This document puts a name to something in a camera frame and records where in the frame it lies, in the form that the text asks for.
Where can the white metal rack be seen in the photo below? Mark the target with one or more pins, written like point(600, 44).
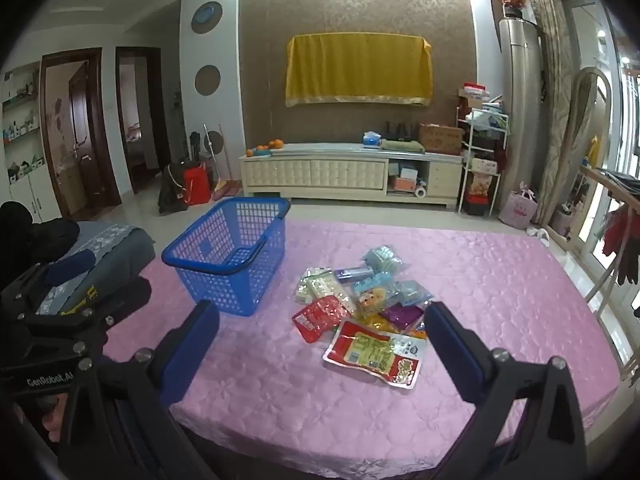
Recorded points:
point(458, 160)

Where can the blue plastic basket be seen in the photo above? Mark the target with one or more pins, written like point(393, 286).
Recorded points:
point(225, 287)

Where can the pink broom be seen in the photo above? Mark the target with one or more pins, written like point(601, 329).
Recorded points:
point(225, 190)

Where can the standing air conditioner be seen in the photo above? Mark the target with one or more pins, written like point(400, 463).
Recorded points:
point(520, 85)

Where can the large red green snack packet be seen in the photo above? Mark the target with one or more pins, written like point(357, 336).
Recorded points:
point(372, 352)

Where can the small red snack packet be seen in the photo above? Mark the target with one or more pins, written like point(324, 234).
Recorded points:
point(317, 317)

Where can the brown cardboard box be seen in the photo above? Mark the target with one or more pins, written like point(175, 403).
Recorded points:
point(440, 137)

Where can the white tv cabinet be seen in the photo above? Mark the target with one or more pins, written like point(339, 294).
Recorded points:
point(310, 172)

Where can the blue round wall plate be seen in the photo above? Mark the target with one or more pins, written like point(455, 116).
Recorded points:
point(206, 17)

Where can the blue stick snack packet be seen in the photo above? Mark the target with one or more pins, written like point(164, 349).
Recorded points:
point(352, 274)

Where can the clear blue candy bag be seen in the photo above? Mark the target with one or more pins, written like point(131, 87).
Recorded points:
point(382, 259)
point(412, 292)

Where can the green folded cloth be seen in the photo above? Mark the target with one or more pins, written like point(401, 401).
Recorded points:
point(402, 146)

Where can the white strip cracker packet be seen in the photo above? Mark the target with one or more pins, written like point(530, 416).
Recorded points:
point(317, 287)

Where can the brown round wall plate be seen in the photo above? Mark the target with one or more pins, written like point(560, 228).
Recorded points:
point(207, 80)
point(216, 141)

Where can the printed food carton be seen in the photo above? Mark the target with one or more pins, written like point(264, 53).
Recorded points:
point(482, 186)

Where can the black router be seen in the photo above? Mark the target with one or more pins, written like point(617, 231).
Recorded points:
point(397, 131)

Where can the yellow cloth cover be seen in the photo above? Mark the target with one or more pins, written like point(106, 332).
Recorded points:
point(357, 70)

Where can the wooden arched frame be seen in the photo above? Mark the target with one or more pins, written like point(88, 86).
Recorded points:
point(602, 72)

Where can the black bag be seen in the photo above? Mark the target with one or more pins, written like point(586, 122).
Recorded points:
point(172, 195)

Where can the white slippers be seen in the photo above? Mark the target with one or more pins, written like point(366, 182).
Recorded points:
point(537, 234)

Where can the pink waste bin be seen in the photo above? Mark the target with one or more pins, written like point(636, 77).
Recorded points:
point(562, 221)

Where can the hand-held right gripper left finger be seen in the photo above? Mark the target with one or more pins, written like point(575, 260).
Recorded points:
point(192, 345)

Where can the dark wooden doorway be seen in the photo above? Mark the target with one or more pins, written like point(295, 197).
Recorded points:
point(162, 110)

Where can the white wall shelf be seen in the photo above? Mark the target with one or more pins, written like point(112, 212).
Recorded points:
point(20, 125)

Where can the person's left hand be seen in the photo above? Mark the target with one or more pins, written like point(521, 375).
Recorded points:
point(50, 416)

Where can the patterned beige curtain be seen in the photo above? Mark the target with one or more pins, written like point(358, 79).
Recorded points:
point(555, 110)

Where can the blue tissue box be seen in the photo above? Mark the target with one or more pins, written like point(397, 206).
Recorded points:
point(372, 140)

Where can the black red crate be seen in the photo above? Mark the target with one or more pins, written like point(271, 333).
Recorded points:
point(477, 206)

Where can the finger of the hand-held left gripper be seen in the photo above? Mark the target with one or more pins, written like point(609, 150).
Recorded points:
point(70, 265)
point(120, 297)

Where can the pink gift bag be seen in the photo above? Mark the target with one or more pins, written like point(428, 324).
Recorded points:
point(517, 210)

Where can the purple snack packet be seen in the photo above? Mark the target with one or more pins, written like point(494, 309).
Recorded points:
point(402, 316)

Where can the red bag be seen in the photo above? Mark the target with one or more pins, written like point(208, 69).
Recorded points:
point(197, 185)

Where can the yellow hanging garment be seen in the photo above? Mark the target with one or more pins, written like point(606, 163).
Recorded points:
point(593, 151)

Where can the orange flat box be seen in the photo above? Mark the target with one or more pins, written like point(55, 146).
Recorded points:
point(402, 185)

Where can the pink quilted bedspread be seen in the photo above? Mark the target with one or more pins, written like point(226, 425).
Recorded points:
point(500, 285)

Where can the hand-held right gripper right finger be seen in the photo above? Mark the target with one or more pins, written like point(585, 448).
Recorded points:
point(452, 350)

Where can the small blue box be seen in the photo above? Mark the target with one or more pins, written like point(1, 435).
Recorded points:
point(407, 173)

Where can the brown wooden door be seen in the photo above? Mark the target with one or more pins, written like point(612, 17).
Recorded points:
point(80, 125)

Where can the dark red hanging clothes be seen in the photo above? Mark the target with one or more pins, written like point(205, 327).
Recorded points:
point(617, 240)

